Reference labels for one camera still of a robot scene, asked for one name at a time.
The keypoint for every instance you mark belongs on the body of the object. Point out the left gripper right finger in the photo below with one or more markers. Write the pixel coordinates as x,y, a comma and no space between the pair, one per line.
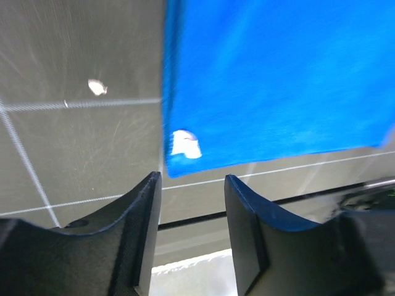
276,252

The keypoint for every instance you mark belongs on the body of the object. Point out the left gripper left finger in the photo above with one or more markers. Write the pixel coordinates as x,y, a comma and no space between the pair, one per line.
109,252

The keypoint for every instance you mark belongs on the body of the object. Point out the blue microfiber towel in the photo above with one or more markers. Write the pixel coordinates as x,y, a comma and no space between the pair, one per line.
251,81

